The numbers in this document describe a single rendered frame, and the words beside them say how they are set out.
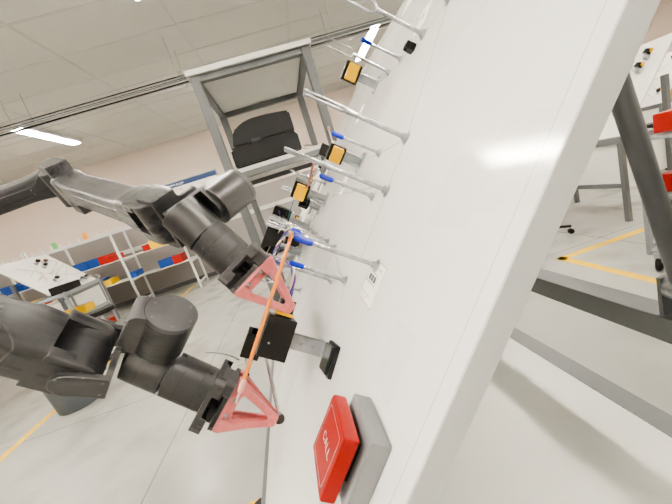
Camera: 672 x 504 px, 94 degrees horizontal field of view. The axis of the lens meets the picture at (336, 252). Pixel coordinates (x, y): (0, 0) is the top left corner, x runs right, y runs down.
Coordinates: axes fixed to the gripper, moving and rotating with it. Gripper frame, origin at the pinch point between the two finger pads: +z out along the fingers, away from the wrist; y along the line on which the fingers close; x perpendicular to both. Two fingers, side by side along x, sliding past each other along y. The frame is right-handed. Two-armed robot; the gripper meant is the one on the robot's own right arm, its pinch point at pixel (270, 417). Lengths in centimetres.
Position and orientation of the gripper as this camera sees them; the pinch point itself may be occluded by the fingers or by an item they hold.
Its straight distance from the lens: 49.5
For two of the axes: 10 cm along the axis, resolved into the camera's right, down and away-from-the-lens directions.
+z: 8.6, 4.8, 1.6
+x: -4.5, 8.7, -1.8
